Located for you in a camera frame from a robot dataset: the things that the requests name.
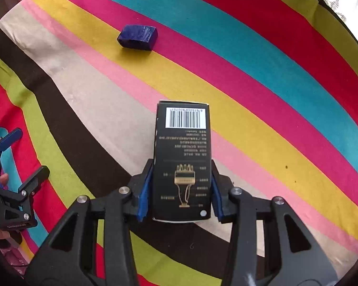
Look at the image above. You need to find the black box with barcode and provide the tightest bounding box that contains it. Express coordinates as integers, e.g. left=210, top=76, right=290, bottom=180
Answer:
left=151, top=101, right=211, bottom=223

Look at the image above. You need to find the person's left hand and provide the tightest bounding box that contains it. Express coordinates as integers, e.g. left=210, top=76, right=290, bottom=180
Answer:
left=0, top=172, right=11, bottom=240

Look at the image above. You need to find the dark blue small box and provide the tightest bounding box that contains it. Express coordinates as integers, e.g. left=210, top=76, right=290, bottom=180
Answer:
left=117, top=25, right=158, bottom=51

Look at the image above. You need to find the colourful striped blanket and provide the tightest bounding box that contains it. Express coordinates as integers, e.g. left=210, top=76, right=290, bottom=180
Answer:
left=0, top=0, right=358, bottom=276

